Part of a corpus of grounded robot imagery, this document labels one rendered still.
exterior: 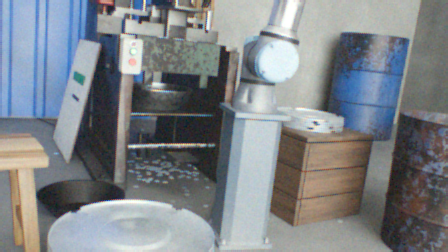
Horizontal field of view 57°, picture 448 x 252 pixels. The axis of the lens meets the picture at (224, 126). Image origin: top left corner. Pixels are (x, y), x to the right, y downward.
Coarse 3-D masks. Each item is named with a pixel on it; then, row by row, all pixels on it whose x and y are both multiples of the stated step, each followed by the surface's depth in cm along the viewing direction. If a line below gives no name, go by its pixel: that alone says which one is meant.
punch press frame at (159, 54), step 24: (120, 0) 201; (144, 48) 170; (168, 48) 175; (192, 48) 180; (216, 48) 186; (144, 72) 173; (192, 72) 183; (216, 72) 189; (144, 144) 179; (168, 144) 184; (192, 144) 190
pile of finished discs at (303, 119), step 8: (288, 112) 174; (296, 112) 173; (304, 112) 176; (312, 112) 178; (320, 112) 186; (296, 120) 162; (304, 120) 161; (312, 120) 160; (320, 120) 160; (328, 120) 165; (336, 120) 169; (296, 128) 163; (304, 128) 161; (312, 128) 163; (320, 128) 165; (328, 128) 162; (336, 128) 164
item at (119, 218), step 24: (72, 216) 78; (96, 216) 79; (120, 216) 81; (144, 216) 82; (168, 216) 83; (192, 216) 84; (48, 240) 67; (72, 240) 69; (96, 240) 70; (120, 240) 70; (144, 240) 71; (168, 240) 73; (192, 240) 74
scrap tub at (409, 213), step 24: (408, 120) 139; (432, 120) 163; (408, 144) 138; (432, 144) 130; (408, 168) 138; (432, 168) 131; (408, 192) 138; (432, 192) 132; (384, 216) 153; (408, 216) 138; (432, 216) 132; (384, 240) 150; (408, 240) 139; (432, 240) 133
